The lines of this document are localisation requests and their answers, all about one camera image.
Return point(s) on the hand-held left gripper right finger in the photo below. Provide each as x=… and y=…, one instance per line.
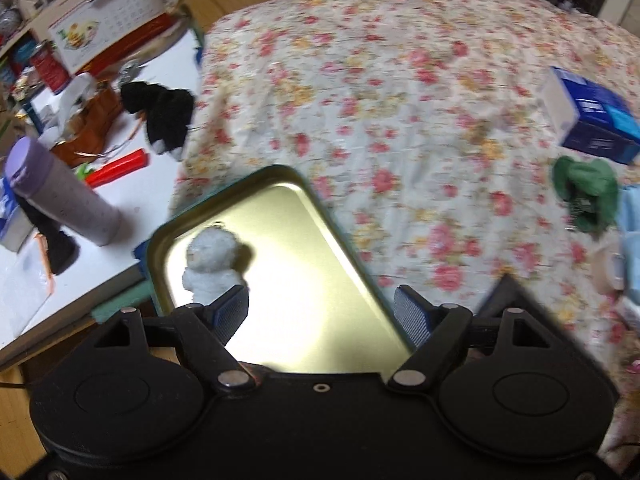
x=411, y=316

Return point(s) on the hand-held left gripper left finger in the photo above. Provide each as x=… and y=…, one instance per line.
x=231, y=312

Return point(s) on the white plush toy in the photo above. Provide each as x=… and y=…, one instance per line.
x=212, y=260

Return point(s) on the gold metal tray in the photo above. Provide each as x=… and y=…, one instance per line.
x=300, y=285

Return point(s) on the green soft toy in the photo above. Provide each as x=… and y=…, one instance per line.
x=585, y=180

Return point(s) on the black cloth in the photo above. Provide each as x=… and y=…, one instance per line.
x=57, y=250

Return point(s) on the red marker pen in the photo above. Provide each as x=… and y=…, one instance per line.
x=120, y=165

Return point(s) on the beige tape roll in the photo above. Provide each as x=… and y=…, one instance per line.
x=605, y=267

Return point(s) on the purple bottle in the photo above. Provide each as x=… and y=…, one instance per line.
x=65, y=195

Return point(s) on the clear plastic folder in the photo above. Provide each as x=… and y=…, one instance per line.
x=25, y=285

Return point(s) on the floral bedspread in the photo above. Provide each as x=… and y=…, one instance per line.
x=375, y=110

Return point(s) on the black plush toy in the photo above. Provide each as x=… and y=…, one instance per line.
x=165, y=110

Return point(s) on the blue and white box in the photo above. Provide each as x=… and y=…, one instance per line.
x=12, y=230

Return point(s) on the brown leather bag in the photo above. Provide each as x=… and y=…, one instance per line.
x=100, y=115

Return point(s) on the light blue cloth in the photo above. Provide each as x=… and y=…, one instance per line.
x=631, y=215

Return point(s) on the white cloth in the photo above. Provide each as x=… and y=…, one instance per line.
x=70, y=105

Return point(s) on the blue cardboard box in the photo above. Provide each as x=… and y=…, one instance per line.
x=595, y=110

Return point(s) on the red flat box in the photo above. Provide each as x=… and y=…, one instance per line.
x=145, y=30

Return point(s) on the red tin can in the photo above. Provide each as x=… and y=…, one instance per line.
x=50, y=67

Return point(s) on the white calendar box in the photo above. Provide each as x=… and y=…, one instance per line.
x=110, y=15

